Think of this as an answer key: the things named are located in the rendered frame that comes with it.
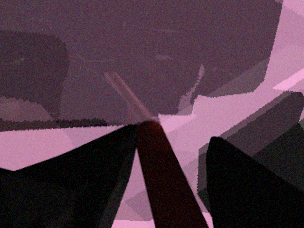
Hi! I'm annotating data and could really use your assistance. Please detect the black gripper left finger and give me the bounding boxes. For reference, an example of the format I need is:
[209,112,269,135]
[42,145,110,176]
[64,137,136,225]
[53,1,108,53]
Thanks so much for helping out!
[0,123,139,228]

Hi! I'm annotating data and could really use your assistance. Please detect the dark red peg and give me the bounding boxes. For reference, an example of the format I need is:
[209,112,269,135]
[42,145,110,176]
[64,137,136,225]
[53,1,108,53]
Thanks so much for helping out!
[136,121,209,228]

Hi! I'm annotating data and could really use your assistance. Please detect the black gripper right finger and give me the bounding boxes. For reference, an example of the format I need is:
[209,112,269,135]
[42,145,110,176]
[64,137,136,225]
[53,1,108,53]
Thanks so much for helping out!
[205,137,304,228]

